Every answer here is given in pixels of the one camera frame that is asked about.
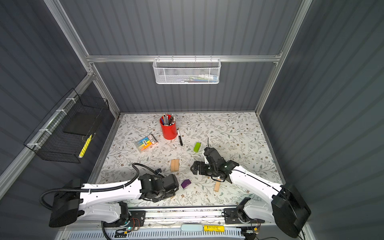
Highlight black corrugated cable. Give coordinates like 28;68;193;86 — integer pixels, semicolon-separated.
39;162;164;211

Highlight black marker pen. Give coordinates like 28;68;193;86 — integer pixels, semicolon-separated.
177;129;184;146

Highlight purple block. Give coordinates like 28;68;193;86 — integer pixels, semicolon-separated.
181;179;192;189

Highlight yellow marker in basket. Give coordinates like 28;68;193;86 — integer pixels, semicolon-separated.
79;135;93;159

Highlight markers in white basket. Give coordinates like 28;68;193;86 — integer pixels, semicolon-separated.
179;74;219;84

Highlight wood block numbered 72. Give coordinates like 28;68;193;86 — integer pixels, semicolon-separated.
171;160;176;172

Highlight black wire basket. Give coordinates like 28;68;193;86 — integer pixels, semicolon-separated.
24;91;109;164

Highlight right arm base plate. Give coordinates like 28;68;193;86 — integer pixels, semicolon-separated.
222;208;265;225

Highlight green block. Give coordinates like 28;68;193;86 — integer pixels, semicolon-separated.
194;142;201;153

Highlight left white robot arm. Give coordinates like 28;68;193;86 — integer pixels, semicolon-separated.
49;174;179;228

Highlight red pen cup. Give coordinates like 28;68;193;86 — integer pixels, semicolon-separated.
160;122;178;140

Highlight pens in cup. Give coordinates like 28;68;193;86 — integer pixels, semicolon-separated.
160;113;176;127

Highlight colourful crayon box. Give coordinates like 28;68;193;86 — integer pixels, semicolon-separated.
135;134;159;153

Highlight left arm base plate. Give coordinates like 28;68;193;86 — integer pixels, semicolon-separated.
103;211;146;228

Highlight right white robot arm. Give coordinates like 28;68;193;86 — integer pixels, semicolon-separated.
191;147;312;238

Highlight white wire basket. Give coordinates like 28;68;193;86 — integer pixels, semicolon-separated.
153;58;222;85

